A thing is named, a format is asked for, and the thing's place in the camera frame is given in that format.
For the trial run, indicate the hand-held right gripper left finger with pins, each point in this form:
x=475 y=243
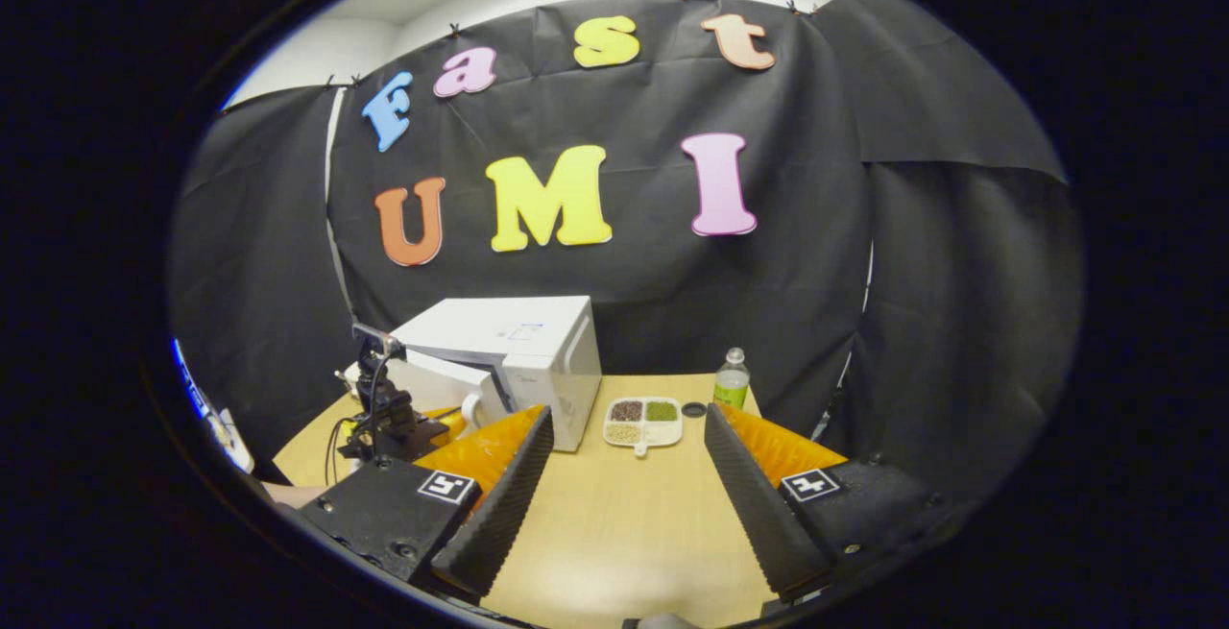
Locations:
x=504 y=504

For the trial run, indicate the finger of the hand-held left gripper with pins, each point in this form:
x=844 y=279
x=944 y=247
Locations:
x=456 y=423

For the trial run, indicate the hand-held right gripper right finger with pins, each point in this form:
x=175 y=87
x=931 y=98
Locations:
x=759 y=514

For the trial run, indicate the white microwave oven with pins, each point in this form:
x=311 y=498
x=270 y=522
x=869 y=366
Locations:
x=499 y=322

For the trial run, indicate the green drink bottle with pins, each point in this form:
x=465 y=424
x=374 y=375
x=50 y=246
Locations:
x=732 y=389

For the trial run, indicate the white divided dish with grains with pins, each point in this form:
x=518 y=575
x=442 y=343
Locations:
x=641 y=432

